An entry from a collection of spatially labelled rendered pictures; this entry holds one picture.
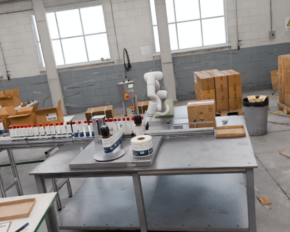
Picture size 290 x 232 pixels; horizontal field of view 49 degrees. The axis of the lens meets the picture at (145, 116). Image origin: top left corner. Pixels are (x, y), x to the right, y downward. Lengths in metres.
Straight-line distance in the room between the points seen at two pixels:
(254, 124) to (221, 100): 1.39
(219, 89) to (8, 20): 5.96
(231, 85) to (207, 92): 0.52
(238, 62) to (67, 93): 4.85
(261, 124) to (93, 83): 5.06
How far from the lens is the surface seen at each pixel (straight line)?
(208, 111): 3.65
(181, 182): 3.88
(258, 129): 5.80
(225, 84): 6.90
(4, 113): 5.55
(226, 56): 9.13
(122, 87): 3.55
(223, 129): 3.65
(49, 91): 9.53
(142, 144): 2.95
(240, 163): 2.81
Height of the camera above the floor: 2.00
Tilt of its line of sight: 15 degrees down
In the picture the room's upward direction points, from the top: 8 degrees counter-clockwise
